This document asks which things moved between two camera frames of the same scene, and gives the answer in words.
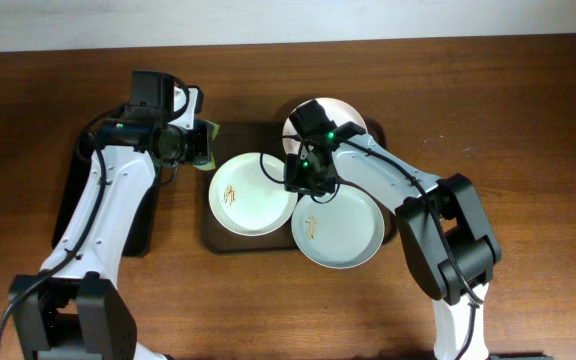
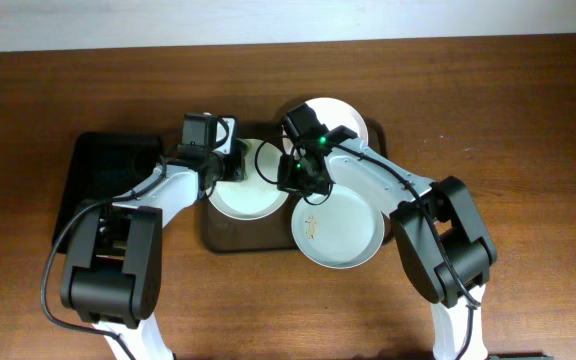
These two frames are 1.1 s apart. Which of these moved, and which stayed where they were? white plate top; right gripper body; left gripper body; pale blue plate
Moved: left gripper body
Stayed: white plate top; pale blue plate; right gripper body
